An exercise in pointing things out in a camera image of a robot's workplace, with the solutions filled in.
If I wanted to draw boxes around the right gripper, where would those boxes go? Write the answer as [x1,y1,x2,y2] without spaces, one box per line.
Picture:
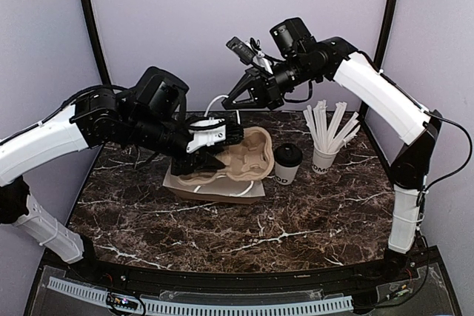
[223,52,319,109]

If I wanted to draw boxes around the brown paper bag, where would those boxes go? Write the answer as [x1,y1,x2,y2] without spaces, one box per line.
[163,95,264,204]

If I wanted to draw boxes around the brown pulp cup carrier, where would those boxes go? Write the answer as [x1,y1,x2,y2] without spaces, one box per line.
[174,127,275,186]

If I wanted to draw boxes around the white paper coffee cup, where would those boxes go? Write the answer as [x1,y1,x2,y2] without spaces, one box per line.
[274,158,301,185]

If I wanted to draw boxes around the black plastic cup lid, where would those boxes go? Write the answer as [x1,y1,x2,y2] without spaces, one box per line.
[273,143,303,167]

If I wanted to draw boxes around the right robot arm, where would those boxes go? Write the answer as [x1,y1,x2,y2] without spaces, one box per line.
[222,17,446,282]

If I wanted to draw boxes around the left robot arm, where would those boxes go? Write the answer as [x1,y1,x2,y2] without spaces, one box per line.
[1,67,228,283]

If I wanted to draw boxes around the wrapped straw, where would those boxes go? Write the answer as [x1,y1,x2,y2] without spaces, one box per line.
[313,100,328,152]
[333,112,359,152]
[327,102,347,153]
[303,105,319,148]

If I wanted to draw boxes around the white cup holding straws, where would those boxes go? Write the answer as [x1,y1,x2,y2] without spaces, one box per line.
[311,147,338,175]

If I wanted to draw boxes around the small circuit board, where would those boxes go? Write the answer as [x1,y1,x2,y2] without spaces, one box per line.
[105,293,138,312]

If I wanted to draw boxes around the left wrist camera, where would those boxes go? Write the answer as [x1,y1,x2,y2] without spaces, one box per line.
[187,118,244,153]

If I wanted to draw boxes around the white slotted cable duct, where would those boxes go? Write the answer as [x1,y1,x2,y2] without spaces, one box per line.
[47,277,353,315]

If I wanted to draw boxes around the black front rail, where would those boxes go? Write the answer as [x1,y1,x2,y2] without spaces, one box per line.
[69,250,431,295]

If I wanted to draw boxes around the right black frame post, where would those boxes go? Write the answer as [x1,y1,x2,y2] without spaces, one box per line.
[359,0,404,119]

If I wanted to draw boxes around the black frame post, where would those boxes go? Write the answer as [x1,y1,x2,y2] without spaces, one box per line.
[80,0,112,84]
[359,0,404,119]

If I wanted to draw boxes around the left black frame post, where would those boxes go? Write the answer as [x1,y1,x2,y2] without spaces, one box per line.
[80,0,112,84]

